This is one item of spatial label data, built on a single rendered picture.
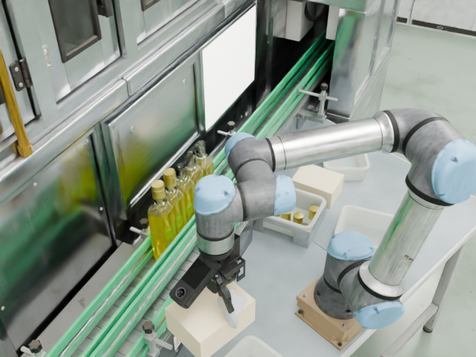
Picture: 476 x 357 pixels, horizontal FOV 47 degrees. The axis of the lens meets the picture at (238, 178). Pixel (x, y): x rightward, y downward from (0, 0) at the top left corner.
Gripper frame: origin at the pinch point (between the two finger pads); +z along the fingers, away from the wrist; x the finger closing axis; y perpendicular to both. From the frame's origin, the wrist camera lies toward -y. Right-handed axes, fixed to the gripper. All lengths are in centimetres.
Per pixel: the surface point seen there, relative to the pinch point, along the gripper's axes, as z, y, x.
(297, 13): -3, 128, 90
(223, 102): 6, 67, 70
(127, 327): 18.9, -10.4, 21.6
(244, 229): 24, 39, 30
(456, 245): 35, 94, -16
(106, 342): 14.6, -17.7, 18.5
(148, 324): 9.3, -9.2, 12.4
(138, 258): 16.4, 4.3, 36.9
